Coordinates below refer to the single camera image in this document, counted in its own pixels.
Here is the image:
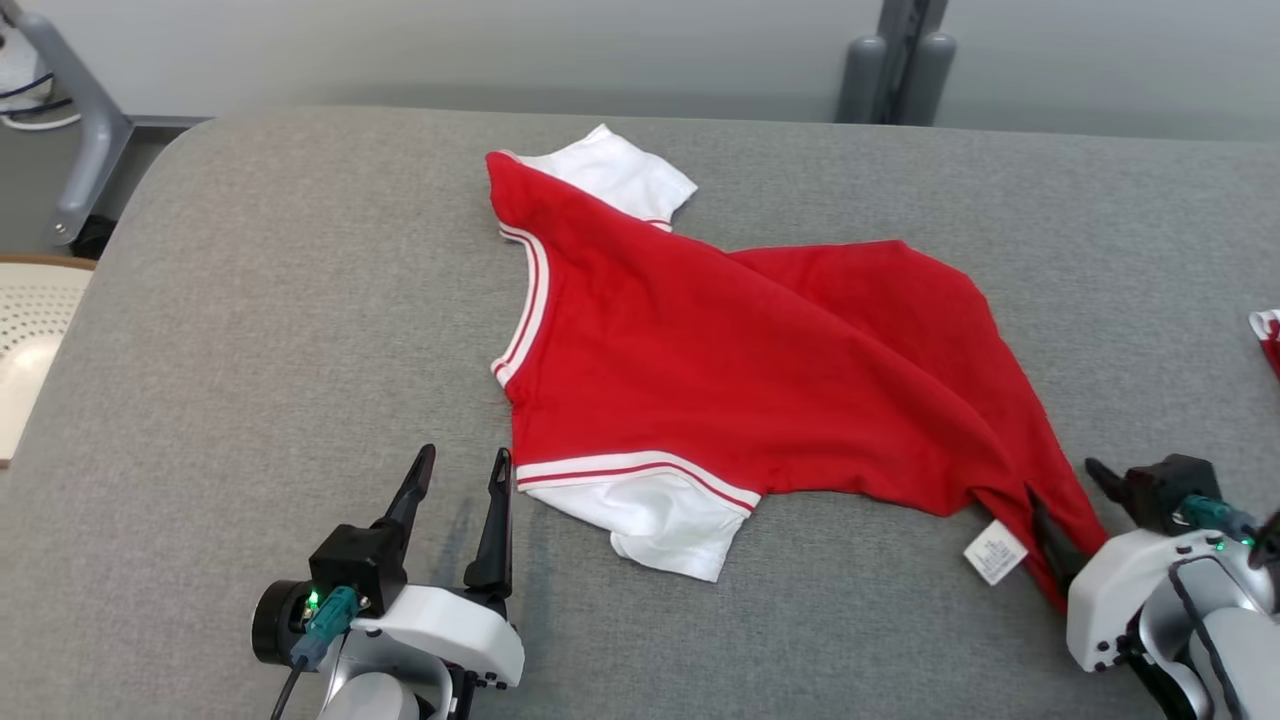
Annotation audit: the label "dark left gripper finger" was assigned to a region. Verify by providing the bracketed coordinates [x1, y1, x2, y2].
[462, 446, 515, 599]
[382, 443, 438, 537]

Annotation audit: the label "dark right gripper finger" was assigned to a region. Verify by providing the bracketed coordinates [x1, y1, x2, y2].
[1025, 484, 1093, 593]
[1084, 457, 1138, 508]

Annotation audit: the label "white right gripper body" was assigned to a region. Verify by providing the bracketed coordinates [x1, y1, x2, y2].
[1065, 528, 1278, 674]

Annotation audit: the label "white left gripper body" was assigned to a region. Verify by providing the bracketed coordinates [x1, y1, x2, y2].
[348, 583, 527, 693]

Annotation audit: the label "red shorts with white stripe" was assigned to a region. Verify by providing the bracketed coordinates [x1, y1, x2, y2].
[1250, 308, 1280, 381]

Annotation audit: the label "red and white T-shirt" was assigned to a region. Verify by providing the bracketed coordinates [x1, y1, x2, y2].
[487, 124, 1109, 613]

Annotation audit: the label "white perforated laundry basket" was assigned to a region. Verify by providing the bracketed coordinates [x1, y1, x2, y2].
[0, 253, 99, 469]

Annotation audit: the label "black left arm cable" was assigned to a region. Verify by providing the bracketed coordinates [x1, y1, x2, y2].
[268, 662, 313, 720]

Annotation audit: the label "grey metal stand frame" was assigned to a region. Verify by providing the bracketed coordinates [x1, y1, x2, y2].
[0, 0, 213, 249]

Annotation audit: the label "grey metal post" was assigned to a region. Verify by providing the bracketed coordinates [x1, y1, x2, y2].
[835, 0, 959, 127]

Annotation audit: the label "white cable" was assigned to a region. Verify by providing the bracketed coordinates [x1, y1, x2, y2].
[0, 108, 83, 133]

